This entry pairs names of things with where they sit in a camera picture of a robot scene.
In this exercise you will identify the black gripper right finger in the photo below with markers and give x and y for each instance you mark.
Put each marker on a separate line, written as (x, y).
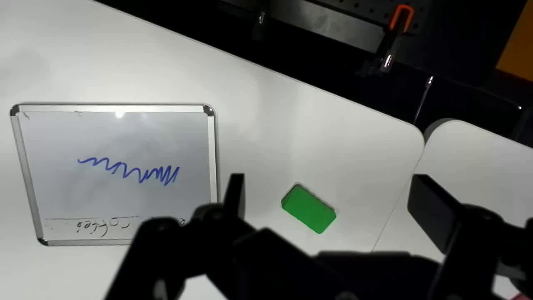
(439, 213)

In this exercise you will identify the green duster block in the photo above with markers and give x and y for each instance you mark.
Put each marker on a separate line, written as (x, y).
(309, 208)

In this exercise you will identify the small framed white board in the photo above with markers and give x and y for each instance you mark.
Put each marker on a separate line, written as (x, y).
(94, 172)

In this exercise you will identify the orange black clamp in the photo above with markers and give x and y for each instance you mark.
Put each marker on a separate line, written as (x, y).
(399, 25)

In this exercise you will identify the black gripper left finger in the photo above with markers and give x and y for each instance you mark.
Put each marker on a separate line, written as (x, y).
(234, 200)

